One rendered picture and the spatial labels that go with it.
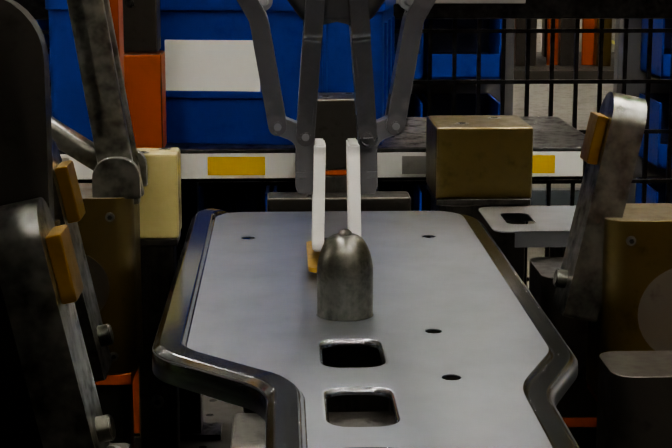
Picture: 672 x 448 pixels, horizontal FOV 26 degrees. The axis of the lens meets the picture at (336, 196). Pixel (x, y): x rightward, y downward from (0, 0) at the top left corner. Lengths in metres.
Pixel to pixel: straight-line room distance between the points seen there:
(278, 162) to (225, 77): 0.09
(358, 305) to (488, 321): 0.07
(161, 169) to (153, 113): 0.22
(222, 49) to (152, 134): 0.11
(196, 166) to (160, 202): 0.26
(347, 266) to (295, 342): 0.06
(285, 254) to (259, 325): 0.18
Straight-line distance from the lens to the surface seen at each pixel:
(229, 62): 1.29
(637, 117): 0.90
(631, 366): 0.79
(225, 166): 1.27
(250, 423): 0.69
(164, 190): 1.01
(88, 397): 0.64
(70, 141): 0.95
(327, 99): 1.21
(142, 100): 1.23
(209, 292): 0.89
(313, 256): 0.95
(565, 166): 1.30
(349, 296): 0.82
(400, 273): 0.94
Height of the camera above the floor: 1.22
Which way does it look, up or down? 10 degrees down
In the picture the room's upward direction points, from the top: straight up
